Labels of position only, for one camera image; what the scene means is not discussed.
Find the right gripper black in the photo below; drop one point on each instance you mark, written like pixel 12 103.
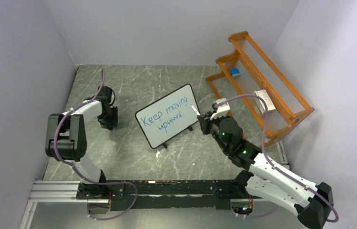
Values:
pixel 206 121

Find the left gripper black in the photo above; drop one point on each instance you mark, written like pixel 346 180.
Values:
pixel 112 122

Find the white marker pen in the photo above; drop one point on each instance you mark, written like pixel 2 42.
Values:
pixel 195 110

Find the white board black frame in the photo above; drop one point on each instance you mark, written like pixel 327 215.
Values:
pixel 168 116

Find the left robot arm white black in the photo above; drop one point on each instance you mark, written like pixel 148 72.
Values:
pixel 66 139

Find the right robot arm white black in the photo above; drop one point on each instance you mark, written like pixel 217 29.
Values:
pixel 263 177

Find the blue eraser on rack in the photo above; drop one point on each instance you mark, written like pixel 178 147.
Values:
pixel 235 72

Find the orange wooden rack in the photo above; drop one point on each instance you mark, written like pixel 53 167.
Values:
pixel 258 72

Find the white red small box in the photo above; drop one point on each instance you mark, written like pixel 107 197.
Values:
pixel 266 98

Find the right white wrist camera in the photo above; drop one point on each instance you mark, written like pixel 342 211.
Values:
pixel 221 108

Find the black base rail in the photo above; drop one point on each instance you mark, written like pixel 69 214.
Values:
pixel 146 194

